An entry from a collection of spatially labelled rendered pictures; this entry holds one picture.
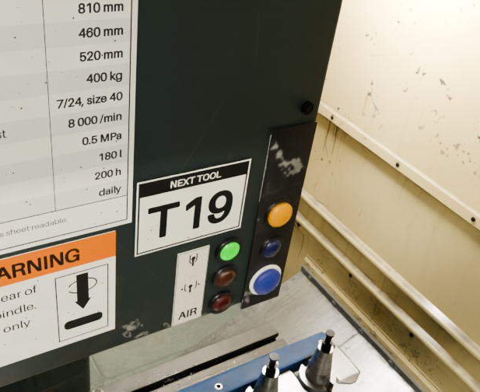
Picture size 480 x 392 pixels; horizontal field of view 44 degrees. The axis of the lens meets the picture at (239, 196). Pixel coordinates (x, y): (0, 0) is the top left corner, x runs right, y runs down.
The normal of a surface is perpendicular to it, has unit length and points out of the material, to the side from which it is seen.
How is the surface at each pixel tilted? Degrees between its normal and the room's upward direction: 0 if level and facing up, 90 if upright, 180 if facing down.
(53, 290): 90
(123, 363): 0
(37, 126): 90
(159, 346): 0
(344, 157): 90
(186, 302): 90
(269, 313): 24
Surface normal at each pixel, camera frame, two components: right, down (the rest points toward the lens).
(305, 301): -0.23, -0.66
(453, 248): -0.85, 0.21
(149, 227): 0.52, 0.54
